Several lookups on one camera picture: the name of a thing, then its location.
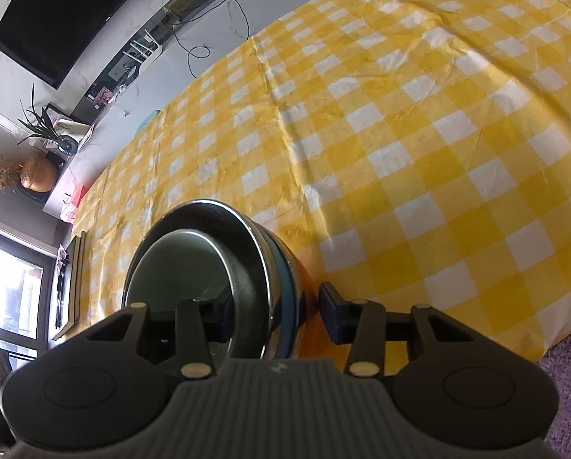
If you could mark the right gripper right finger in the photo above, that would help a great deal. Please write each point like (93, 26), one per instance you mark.
(339, 316)

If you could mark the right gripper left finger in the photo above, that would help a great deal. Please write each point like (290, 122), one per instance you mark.
(228, 319)

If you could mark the green ceramic bowl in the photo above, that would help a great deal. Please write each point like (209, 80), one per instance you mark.
(186, 268)

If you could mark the blue steel bowl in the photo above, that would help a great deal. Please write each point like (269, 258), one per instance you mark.
(286, 317)

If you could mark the black notebook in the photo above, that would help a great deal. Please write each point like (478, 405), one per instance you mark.
(64, 310)

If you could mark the pink storage box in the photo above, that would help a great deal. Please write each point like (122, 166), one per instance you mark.
(71, 204)

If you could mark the yellow checked tablecloth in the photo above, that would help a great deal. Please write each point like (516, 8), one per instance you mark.
(407, 151)

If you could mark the blue plastic stool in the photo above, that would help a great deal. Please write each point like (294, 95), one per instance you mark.
(146, 121)

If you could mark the blue glass vase plant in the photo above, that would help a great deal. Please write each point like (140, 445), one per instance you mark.
(40, 125)

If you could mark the gold acorn vase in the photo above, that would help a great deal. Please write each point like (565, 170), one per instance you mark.
(34, 172)

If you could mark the pink photo card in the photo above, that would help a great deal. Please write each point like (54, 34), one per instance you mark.
(103, 97)

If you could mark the white wifi router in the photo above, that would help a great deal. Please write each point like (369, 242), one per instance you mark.
(143, 51)

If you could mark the white marble tv console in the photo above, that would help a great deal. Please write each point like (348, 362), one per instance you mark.
(215, 30)

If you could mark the black television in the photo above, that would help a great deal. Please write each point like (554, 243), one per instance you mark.
(46, 37)

